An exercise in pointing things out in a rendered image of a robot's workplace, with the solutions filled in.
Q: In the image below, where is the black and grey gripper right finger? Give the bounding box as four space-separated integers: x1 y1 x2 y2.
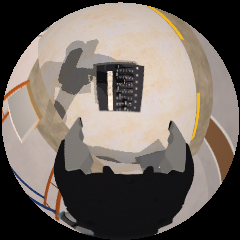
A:
158 121 194 206

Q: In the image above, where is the black lighting desk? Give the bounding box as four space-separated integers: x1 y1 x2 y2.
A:
97 64 144 112

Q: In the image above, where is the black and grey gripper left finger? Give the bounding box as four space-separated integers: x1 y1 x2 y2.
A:
54 117 94 207

